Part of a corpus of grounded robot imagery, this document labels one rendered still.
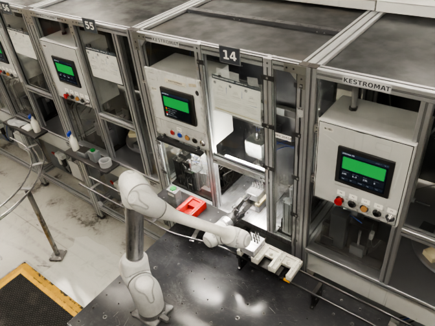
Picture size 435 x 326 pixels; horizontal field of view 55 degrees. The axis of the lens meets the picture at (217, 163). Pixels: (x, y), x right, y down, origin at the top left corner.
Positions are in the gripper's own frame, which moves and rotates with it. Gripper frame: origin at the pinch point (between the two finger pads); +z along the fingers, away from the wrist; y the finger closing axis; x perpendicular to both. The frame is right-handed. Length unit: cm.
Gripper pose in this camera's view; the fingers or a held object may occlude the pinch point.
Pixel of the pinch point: (247, 202)
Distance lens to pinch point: 264.9
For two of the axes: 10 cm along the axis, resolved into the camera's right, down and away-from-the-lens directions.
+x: -7.9, -3.1, 5.3
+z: 6.1, -5.1, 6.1
